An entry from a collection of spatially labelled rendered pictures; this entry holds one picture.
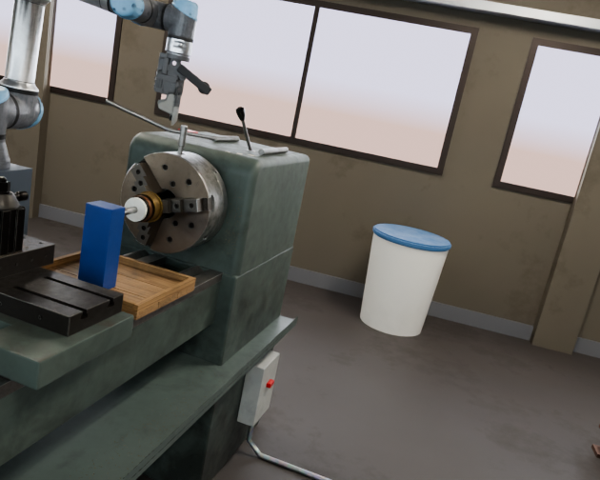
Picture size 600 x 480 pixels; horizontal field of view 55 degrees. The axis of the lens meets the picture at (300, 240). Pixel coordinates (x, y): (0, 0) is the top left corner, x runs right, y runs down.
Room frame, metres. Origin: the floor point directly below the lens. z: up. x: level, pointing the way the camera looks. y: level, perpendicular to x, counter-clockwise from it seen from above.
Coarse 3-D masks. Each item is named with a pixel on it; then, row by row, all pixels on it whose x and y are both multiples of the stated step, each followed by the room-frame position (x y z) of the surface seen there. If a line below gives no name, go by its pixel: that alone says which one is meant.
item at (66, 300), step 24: (0, 288) 1.13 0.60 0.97; (24, 288) 1.15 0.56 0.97; (48, 288) 1.18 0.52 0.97; (72, 288) 1.20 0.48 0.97; (96, 288) 1.23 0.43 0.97; (0, 312) 1.10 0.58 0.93; (24, 312) 1.09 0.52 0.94; (48, 312) 1.07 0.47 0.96; (72, 312) 1.08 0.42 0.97; (96, 312) 1.14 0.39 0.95
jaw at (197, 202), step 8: (168, 200) 1.65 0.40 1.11; (176, 200) 1.66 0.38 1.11; (184, 200) 1.67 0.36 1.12; (192, 200) 1.67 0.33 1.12; (200, 200) 1.68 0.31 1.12; (208, 200) 1.70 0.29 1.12; (168, 208) 1.64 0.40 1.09; (176, 208) 1.66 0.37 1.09; (184, 208) 1.67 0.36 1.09; (192, 208) 1.66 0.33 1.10; (200, 208) 1.68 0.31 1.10; (208, 208) 1.70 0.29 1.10
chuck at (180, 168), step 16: (160, 160) 1.74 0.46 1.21; (176, 160) 1.73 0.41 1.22; (192, 160) 1.75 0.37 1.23; (128, 176) 1.77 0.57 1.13; (160, 176) 1.74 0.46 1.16; (176, 176) 1.73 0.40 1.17; (192, 176) 1.71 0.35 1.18; (208, 176) 1.74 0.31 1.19; (128, 192) 1.77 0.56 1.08; (176, 192) 1.73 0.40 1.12; (192, 192) 1.71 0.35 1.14; (208, 192) 1.70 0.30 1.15; (128, 224) 1.77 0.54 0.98; (176, 224) 1.72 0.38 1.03; (192, 224) 1.71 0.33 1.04; (208, 224) 1.70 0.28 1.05; (160, 240) 1.73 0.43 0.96; (176, 240) 1.72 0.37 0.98; (192, 240) 1.70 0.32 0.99
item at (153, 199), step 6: (144, 192) 1.66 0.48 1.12; (150, 192) 1.65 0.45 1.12; (144, 198) 1.60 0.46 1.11; (150, 198) 1.62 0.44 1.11; (156, 198) 1.64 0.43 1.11; (150, 204) 1.60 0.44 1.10; (156, 204) 1.62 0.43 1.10; (162, 204) 1.64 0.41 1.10; (150, 210) 1.60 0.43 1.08; (156, 210) 1.62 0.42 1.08; (162, 210) 1.64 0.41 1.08; (150, 216) 1.62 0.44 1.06; (156, 216) 1.63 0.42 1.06; (144, 222) 1.62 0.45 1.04; (150, 222) 1.65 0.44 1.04
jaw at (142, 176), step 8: (144, 160) 1.76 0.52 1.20; (136, 168) 1.72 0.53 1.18; (144, 168) 1.73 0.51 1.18; (136, 176) 1.72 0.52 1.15; (144, 176) 1.70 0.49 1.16; (152, 176) 1.74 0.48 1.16; (136, 184) 1.70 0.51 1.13; (144, 184) 1.69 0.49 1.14; (152, 184) 1.71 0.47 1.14; (136, 192) 1.67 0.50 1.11; (160, 192) 1.73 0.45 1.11
